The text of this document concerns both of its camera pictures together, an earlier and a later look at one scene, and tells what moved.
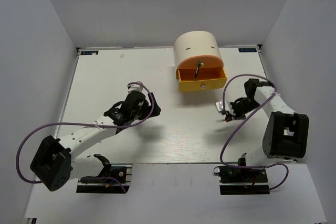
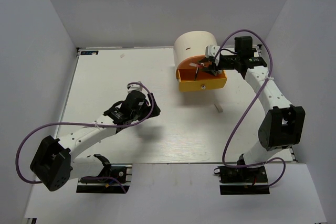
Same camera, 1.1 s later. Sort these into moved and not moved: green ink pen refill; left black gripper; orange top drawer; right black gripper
Moved: right black gripper
Not moved: orange top drawer; green ink pen refill; left black gripper
